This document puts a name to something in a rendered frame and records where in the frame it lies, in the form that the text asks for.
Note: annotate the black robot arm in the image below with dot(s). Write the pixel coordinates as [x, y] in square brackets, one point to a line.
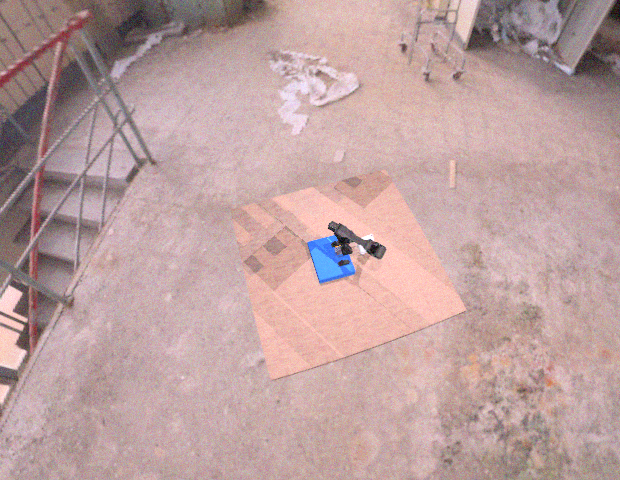
[370, 246]

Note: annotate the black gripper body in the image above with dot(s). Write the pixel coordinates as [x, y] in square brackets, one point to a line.
[346, 248]

